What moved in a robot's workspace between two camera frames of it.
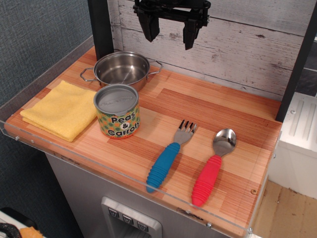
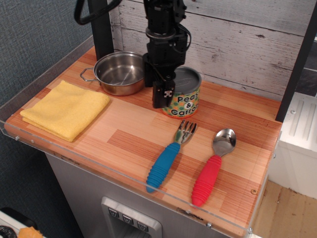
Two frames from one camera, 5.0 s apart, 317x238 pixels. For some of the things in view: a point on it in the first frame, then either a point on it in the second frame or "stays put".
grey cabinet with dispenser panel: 101,207 stays put
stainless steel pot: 127,68 stays put
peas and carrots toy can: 117,107 to 185,100
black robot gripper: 196,12 to 163,58
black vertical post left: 100,27 stays put
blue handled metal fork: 165,160 stays put
